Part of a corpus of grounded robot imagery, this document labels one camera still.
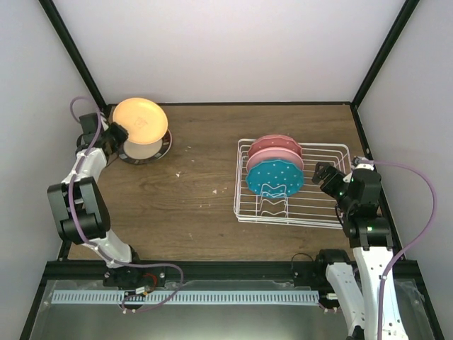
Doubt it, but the dark striped rim plate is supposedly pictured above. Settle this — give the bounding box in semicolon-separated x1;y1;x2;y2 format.
118;130;173;165

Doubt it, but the yellow plate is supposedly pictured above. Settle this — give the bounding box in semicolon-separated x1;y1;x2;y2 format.
112;98;168;145

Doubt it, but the teal plate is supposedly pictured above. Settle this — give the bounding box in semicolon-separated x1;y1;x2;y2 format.
246;159;305;198

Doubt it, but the light pink plate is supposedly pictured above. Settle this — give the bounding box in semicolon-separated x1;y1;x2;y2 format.
246;147;304;171

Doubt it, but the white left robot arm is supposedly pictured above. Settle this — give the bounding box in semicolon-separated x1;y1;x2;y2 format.
47;123;145;288

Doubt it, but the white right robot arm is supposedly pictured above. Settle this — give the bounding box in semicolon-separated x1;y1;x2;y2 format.
312;161;408;339

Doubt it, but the dark pink scalloped plate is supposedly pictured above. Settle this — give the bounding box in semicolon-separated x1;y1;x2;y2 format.
248;135;302;157

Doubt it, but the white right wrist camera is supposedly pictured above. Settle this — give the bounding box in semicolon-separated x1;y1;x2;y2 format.
343;157;374;183

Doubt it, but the white wire dish rack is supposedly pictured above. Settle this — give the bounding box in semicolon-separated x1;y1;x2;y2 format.
234;139;350;230

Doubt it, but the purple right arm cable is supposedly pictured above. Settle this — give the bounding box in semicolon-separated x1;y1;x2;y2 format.
371;159;438;340

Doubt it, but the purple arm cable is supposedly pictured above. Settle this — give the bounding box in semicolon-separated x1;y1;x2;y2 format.
371;159;438;340
68;96;185;315

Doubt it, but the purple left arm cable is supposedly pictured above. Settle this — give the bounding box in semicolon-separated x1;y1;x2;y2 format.
68;96;185;315

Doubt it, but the black front mounting rail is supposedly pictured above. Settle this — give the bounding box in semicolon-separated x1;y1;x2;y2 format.
42;260;418;288

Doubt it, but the slotted grey cable duct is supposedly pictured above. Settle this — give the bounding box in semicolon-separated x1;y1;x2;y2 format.
51;290;319;306

